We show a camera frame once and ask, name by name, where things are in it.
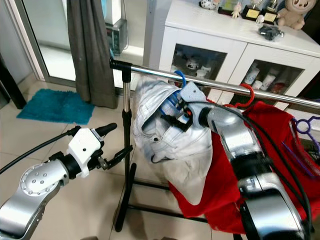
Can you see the red plastic hanger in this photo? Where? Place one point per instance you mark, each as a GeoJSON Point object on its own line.
{"type": "Point", "coordinates": [251, 94]}

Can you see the metal clothes rack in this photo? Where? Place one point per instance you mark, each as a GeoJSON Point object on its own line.
{"type": "Point", "coordinates": [126, 100]}

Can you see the black white ball ornament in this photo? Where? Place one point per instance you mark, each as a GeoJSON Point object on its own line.
{"type": "Point", "coordinates": [210, 4]}

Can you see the black cabinet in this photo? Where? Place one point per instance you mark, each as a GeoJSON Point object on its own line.
{"type": "Point", "coordinates": [10, 85]}

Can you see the beige plush toy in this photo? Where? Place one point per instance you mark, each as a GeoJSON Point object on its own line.
{"type": "Point", "coordinates": [291, 15]}

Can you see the teal floor mat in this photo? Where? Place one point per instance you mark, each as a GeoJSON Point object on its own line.
{"type": "Point", "coordinates": [55, 106]}

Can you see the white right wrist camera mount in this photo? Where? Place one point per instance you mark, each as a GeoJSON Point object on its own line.
{"type": "Point", "coordinates": [192, 94]}

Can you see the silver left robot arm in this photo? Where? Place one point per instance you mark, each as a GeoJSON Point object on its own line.
{"type": "Point", "coordinates": [40, 182]}

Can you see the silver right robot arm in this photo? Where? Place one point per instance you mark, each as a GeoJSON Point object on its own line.
{"type": "Point", "coordinates": [255, 165]}

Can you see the white beige garment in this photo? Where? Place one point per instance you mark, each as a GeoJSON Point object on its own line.
{"type": "Point", "coordinates": [150, 115]}

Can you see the black plastic bag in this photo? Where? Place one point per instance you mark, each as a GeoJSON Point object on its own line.
{"type": "Point", "coordinates": [271, 33]}

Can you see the small cream figurine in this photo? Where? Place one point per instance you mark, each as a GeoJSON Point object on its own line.
{"type": "Point", "coordinates": [236, 11]}

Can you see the dark trophy gold plaque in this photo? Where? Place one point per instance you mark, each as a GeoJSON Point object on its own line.
{"type": "Point", "coordinates": [251, 13]}
{"type": "Point", "coordinates": [270, 16]}
{"type": "Point", "coordinates": [226, 9]}

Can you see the grey wall-mounted box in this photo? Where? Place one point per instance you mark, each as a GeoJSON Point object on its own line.
{"type": "Point", "coordinates": [119, 37]}

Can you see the plain red polo shirt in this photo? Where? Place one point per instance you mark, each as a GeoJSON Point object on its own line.
{"type": "Point", "coordinates": [220, 190]}

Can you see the grey curtain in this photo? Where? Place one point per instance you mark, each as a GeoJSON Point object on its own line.
{"type": "Point", "coordinates": [90, 50]}

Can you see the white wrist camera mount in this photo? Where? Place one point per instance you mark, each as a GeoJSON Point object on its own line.
{"type": "Point", "coordinates": [192, 94]}
{"type": "Point", "coordinates": [85, 147]}

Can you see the blue plastic hanger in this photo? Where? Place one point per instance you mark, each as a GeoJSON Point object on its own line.
{"type": "Point", "coordinates": [182, 79]}

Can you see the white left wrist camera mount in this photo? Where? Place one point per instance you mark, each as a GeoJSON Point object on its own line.
{"type": "Point", "coordinates": [85, 147]}

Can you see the aluminium sliding glass door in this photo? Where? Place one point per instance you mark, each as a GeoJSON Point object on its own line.
{"type": "Point", "coordinates": [50, 30]}

